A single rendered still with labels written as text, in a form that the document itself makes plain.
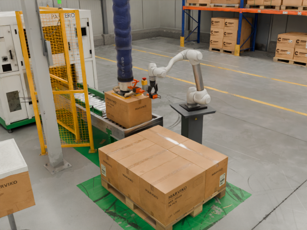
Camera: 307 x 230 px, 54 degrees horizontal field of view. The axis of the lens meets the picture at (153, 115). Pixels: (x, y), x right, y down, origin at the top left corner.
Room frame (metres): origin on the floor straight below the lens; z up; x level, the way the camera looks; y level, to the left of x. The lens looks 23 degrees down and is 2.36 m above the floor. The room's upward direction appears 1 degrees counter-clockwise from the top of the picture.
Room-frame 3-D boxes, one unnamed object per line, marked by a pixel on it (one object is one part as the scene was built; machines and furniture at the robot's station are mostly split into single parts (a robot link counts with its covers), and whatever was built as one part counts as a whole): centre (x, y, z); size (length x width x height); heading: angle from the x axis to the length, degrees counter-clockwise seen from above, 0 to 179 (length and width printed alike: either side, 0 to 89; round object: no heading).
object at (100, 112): (4.80, 1.33, 0.60); 1.60 x 0.10 x 0.09; 41
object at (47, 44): (3.79, 1.31, 1.62); 0.20 x 0.05 x 0.30; 41
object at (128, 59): (4.08, 0.38, 1.68); 0.22 x 0.22 x 1.04
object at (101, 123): (4.49, 1.15, 0.50); 2.31 x 0.05 x 0.19; 41
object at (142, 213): (3.11, -0.08, 0.07); 1.20 x 1.00 x 0.14; 41
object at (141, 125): (3.82, 0.13, 0.58); 0.70 x 0.03 x 0.06; 131
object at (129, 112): (4.08, 0.37, 0.75); 0.60 x 0.40 x 0.40; 39
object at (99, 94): (5.15, 0.93, 0.60); 1.60 x 0.10 x 0.09; 41
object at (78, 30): (4.11, 1.34, 1.05); 0.87 x 0.10 x 2.10; 93
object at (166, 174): (3.11, -0.08, 0.34); 1.20 x 1.00 x 0.40; 41
